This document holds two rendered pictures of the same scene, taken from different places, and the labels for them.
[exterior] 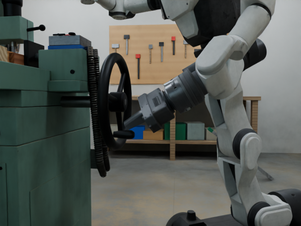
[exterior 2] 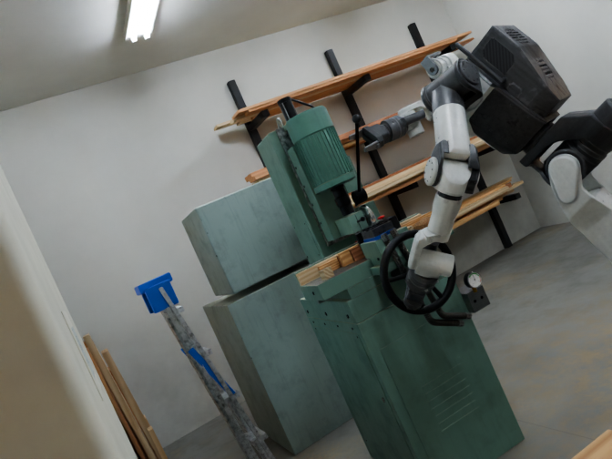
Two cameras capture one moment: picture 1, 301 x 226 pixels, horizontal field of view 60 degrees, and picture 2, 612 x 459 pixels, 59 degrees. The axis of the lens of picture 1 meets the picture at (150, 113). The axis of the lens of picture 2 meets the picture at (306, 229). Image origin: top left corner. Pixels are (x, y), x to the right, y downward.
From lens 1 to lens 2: 1.47 m
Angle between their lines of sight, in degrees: 62
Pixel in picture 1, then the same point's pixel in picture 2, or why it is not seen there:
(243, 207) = not seen: outside the picture
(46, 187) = (398, 343)
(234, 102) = (588, 216)
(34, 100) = (361, 289)
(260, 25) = (442, 213)
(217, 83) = (427, 272)
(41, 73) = (361, 267)
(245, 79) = not seen: outside the picture
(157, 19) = not seen: outside the picture
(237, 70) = (566, 177)
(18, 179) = (366, 343)
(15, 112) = (348, 304)
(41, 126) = (375, 303)
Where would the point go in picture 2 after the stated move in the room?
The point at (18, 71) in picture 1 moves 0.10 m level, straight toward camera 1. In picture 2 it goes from (339, 280) to (326, 290)
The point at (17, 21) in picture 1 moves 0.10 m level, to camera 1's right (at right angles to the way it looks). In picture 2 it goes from (347, 221) to (361, 216)
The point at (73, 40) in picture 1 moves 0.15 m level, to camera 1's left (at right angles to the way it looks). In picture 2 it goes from (371, 234) to (349, 240)
